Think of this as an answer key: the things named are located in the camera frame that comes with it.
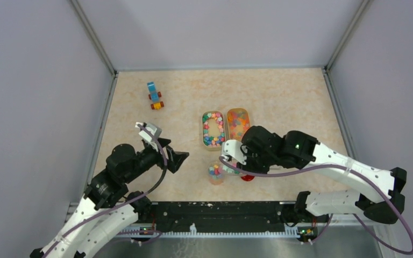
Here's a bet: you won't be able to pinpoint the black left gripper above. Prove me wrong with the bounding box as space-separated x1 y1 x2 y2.
124 137 189 183

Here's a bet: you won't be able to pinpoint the clear plastic scoop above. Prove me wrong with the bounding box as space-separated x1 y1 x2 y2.
221 162 243 176

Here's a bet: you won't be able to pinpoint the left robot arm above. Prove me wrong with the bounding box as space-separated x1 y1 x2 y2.
30 138 189 257

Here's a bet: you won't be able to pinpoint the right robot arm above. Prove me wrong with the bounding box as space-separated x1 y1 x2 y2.
239 126 407 225

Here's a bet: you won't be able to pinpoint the beige tray translucent candies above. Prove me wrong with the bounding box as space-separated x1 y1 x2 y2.
226 107 252 141

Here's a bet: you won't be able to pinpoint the beige tray opaque candies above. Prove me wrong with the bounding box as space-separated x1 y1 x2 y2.
201 111 227 151

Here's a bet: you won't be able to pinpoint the red jar lid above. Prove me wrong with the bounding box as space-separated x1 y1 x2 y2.
240 175 255 182

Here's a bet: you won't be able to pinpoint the clear plastic jar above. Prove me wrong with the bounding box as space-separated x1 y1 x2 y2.
208 161 225 185

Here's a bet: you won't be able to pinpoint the blue toy car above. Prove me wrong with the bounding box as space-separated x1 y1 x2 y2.
147 82 165 110

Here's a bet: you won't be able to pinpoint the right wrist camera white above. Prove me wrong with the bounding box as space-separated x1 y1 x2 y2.
221 140 248 165

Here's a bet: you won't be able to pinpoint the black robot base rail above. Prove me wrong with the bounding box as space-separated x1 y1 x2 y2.
135 200 330 234

